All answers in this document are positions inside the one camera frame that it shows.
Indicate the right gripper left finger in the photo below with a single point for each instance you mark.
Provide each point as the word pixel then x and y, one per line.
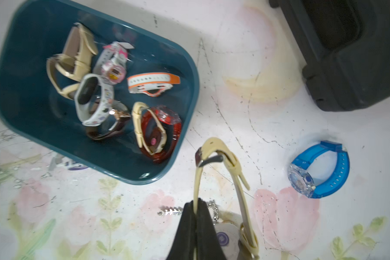
pixel 183 246

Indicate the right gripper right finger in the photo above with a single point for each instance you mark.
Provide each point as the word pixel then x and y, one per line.
pixel 207 244

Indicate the silver keychain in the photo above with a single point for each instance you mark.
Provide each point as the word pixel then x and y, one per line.
pixel 227 232

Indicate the beige square face watch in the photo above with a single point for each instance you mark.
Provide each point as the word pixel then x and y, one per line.
pixel 215 151

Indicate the red transparent watch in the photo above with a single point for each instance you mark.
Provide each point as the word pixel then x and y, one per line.
pixel 172 124

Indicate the cream watch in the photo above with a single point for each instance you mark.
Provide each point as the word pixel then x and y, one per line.
pixel 150 135

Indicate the brown strap watch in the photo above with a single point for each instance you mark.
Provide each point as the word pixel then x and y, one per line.
pixel 118 117

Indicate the orange white watch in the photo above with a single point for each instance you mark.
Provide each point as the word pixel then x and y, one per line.
pixel 152 84

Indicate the patterned white black watch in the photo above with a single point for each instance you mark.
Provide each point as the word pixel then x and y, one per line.
pixel 93 100

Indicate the pink white watch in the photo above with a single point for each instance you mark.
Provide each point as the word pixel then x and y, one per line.
pixel 111 63

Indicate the beige watch pair front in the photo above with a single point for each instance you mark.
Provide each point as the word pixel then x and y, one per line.
pixel 75 60

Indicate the purple white watch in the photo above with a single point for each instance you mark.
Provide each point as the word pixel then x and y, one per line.
pixel 60 160

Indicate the teal storage box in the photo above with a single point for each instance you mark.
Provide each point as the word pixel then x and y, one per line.
pixel 31 107

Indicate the black plastic case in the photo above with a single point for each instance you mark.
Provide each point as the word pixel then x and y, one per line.
pixel 346 47

